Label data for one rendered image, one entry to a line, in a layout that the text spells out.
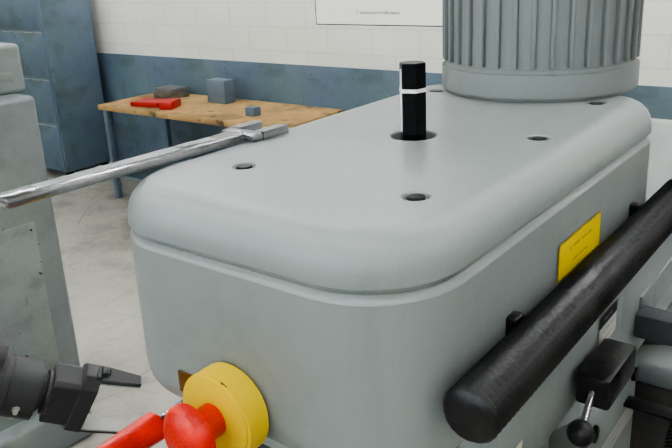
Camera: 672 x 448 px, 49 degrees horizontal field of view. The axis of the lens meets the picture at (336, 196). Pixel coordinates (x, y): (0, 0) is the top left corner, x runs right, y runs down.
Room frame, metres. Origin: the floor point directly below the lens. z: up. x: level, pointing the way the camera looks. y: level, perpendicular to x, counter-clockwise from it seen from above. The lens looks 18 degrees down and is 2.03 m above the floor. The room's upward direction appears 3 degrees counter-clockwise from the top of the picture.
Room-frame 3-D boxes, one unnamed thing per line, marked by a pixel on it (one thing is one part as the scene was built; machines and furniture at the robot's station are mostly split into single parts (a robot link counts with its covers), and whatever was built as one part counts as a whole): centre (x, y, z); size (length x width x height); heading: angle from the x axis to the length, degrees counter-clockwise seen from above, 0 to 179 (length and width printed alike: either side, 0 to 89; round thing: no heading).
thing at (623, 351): (0.55, -0.21, 1.66); 0.12 x 0.04 x 0.04; 142
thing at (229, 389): (0.40, 0.08, 1.76); 0.06 x 0.02 x 0.06; 52
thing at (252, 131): (0.54, 0.13, 1.89); 0.24 x 0.04 x 0.01; 139
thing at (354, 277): (0.60, -0.07, 1.81); 0.47 x 0.26 x 0.16; 142
